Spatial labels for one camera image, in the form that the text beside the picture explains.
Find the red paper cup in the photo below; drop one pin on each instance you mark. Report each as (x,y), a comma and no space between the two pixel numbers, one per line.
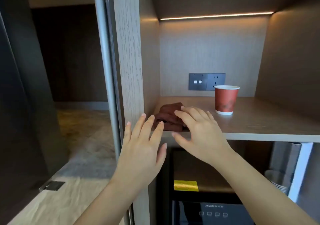
(226,99)

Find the grey power outlet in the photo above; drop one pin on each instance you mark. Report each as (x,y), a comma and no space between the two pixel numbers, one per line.
(215,78)

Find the warm light strip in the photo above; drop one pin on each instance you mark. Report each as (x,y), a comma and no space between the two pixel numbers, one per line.
(215,15)

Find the dark door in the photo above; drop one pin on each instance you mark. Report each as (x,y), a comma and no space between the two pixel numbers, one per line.
(15,107)

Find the metal floor latch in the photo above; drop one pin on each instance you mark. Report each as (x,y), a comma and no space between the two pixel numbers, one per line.
(51,185)

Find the white panel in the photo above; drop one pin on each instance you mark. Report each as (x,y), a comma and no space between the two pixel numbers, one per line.
(300,169)

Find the person's right hand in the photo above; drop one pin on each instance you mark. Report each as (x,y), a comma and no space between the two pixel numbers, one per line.
(207,139)

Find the black mini fridge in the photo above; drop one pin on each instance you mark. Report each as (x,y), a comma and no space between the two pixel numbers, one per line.
(212,214)

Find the person's right forearm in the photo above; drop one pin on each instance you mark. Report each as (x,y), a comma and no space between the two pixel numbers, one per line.
(250,189)

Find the yellow sticker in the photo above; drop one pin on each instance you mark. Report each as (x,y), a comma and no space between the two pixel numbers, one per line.
(186,185)

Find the grey switch panel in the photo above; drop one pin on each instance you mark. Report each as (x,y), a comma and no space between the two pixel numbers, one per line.
(197,81)

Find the stack of white cups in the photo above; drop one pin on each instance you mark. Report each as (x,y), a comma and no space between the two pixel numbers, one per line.
(276,179)

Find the person's left hand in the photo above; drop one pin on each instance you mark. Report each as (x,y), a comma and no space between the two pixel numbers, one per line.
(140,157)

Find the brown cleaning cloth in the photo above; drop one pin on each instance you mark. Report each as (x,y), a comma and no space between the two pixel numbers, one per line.
(166,112)

